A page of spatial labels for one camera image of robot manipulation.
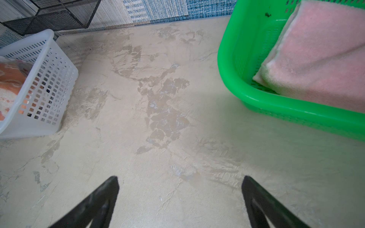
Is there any white plastic laundry basket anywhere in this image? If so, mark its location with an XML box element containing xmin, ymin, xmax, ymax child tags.
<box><xmin>1</xmin><ymin>29</ymin><xmax>79</xmax><ymax>140</ymax></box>

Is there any orange patterned towel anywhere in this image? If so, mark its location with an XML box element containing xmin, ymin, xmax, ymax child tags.
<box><xmin>1</xmin><ymin>56</ymin><xmax>33</xmax><ymax>121</ymax></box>

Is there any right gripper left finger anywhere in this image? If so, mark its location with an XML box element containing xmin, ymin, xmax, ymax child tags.
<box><xmin>51</xmin><ymin>176</ymin><xmax>119</xmax><ymax>228</ymax></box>

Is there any black wire mesh shelf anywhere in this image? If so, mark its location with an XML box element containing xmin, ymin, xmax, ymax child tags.
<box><xmin>1</xmin><ymin>0</ymin><xmax>101</xmax><ymax>36</ymax></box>

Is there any green plastic basket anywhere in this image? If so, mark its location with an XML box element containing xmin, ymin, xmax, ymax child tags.
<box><xmin>218</xmin><ymin>1</ymin><xmax>365</xmax><ymax>141</ymax></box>

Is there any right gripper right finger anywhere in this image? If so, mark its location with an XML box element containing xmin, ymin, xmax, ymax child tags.
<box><xmin>241</xmin><ymin>176</ymin><xmax>308</xmax><ymax>228</ymax></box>

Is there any pink towel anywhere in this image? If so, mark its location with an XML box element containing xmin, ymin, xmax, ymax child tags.
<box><xmin>253</xmin><ymin>1</ymin><xmax>365</xmax><ymax>113</ymax></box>

